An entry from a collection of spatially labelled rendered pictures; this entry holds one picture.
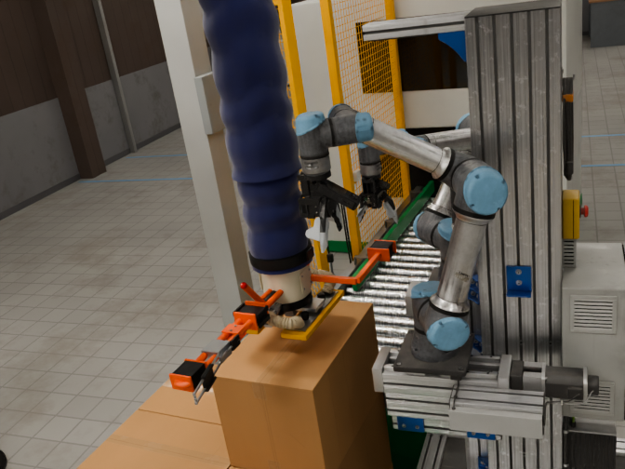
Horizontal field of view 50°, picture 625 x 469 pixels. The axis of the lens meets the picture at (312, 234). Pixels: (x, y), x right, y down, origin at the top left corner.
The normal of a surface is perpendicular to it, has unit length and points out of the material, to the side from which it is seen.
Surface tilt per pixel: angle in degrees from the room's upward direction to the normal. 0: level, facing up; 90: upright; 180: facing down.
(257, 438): 90
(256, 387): 90
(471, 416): 90
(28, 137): 90
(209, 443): 0
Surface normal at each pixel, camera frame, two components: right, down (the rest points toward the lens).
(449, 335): 0.09, 0.47
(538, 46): -0.33, 0.39
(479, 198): 0.14, 0.23
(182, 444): -0.14, -0.92
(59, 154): 0.93, 0.00
